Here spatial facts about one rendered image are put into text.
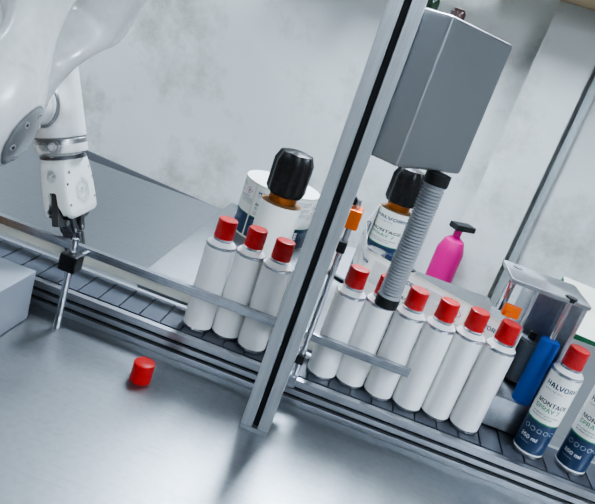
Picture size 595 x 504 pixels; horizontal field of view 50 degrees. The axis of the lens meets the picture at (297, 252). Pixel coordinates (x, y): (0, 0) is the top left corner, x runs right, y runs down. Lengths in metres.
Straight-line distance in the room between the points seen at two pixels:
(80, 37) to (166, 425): 0.58
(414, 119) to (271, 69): 3.51
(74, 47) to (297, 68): 3.28
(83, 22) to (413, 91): 0.51
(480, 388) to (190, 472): 0.49
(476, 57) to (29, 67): 0.53
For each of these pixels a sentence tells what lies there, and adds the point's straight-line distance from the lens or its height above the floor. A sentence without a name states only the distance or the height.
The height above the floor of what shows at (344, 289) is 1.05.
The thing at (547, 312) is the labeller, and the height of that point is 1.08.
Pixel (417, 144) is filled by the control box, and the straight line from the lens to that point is 0.84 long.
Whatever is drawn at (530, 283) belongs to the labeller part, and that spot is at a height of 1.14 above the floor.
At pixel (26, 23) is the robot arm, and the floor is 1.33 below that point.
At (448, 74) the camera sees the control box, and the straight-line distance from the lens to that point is 0.84.
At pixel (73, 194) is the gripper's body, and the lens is 1.12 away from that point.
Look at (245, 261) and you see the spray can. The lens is 1.05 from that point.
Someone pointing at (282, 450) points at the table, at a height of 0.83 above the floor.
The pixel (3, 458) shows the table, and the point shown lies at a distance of 0.88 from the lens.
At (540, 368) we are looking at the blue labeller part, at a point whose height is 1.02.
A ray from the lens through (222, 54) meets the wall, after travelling 4.45.
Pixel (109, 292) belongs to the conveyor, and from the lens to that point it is 1.17.
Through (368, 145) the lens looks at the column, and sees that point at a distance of 0.83.
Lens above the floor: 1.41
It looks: 19 degrees down
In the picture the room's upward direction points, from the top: 19 degrees clockwise
